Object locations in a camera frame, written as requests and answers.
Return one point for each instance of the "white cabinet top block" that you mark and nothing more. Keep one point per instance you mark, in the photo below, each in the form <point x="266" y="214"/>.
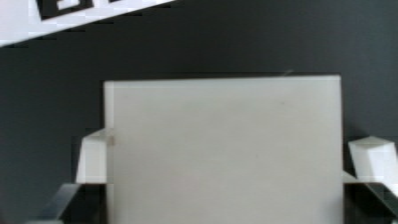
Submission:
<point x="227" y="151"/>

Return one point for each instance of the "white marker base plate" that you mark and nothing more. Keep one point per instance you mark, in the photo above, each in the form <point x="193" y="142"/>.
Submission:
<point x="38" y="17"/>

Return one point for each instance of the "gripper left finger with black tip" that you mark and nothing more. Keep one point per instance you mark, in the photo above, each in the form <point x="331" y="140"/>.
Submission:
<point x="79" y="203"/>

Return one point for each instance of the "gripper right finger with black tip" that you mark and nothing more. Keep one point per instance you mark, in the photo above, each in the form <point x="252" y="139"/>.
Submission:
<point x="372" y="184"/>

